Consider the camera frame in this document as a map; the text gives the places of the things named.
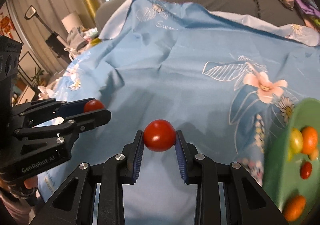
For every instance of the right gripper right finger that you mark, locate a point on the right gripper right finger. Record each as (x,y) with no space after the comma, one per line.
(198,169)

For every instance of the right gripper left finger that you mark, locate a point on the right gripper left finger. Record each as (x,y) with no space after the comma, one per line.
(118,170)

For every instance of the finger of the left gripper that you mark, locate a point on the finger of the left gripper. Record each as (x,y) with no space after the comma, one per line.
(72,107)
(80,122)

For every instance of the cherry tomato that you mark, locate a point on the cherry tomato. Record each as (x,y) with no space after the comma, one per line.
(305,170)
(93,105)
(159,135)

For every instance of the green plum fruit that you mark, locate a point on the green plum fruit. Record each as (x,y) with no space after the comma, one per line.
(290,154)

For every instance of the brown longan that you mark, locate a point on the brown longan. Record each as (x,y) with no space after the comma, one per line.
(314,154)

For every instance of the person's left hand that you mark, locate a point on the person's left hand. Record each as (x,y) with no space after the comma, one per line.
(31,183)

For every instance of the potted green plant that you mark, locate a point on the potted green plant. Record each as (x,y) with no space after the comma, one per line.
(39,78)

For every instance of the clutter pile of clothes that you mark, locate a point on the clutter pile of clothes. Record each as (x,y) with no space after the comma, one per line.
(80,39)

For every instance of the white cylinder lamp shade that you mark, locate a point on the white cylinder lamp shade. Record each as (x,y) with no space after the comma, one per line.
(71,21)

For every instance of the blue floral cloth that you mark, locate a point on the blue floral cloth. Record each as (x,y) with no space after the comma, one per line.
(229,82)

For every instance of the red chinese knot picture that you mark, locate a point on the red chinese knot picture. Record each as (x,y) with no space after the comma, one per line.
(7,26)

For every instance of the lower orange mandarin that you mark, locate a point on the lower orange mandarin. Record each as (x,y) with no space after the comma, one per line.
(294,208)

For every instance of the orange mandarin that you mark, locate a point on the orange mandarin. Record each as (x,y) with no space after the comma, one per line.
(310,140)
(294,208)

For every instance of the upper orange mandarin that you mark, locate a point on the upper orange mandarin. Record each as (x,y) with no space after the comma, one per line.
(310,140)

